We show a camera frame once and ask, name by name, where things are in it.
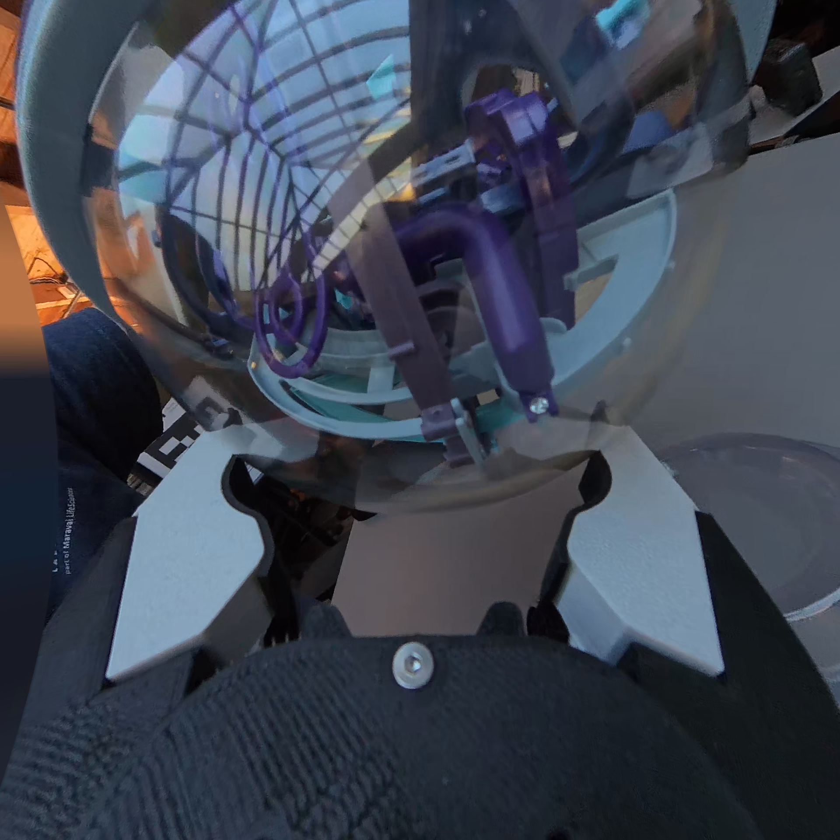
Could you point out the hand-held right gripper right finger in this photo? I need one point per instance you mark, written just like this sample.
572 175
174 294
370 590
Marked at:
643 571

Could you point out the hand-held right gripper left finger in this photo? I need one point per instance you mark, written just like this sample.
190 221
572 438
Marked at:
190 564

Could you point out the clear plastic maze ball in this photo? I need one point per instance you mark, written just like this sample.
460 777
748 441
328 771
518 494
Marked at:
394 197

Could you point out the clear plastic ball stand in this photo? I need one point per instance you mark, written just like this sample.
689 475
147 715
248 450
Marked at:
774 525

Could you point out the person's dark blue shirt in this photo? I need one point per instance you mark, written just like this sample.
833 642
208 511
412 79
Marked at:
98 394

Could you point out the black box device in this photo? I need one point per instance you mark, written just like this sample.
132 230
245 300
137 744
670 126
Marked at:
791 79

